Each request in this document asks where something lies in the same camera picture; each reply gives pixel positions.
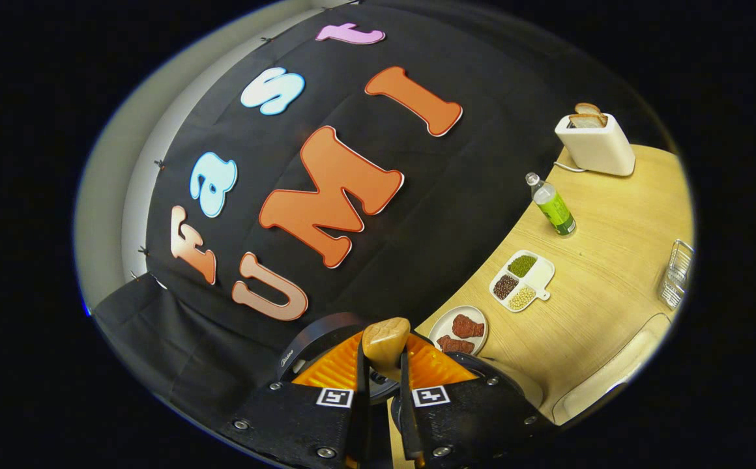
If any round white plate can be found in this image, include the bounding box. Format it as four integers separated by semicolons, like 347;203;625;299
428;306;489;356

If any white divided dish of beans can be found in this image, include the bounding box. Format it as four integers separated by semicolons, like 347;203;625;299
489;250;556;313

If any wooden spoon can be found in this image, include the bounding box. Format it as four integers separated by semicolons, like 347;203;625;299
362;317;411;382

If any white toaster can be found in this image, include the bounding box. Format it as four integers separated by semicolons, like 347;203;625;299
555;112;636;177

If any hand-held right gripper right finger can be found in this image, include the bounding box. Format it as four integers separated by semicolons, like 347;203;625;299
391;334;551;469

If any black and silver rice cooker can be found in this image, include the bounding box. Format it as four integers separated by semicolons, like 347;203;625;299
276;311;546;424

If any black backdrop cloth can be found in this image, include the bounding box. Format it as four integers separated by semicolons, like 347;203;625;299
91;0;678;424

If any metal wire chopstick holder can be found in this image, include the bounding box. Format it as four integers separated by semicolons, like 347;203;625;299
657;239;694;309

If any red meat slice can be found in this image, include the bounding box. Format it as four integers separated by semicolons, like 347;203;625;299
437;335;476;354
451;314;486;339

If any green drink bottle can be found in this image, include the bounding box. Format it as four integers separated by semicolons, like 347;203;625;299
525;172;577;238

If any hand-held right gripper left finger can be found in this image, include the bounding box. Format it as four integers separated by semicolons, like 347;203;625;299
218;329;372;469

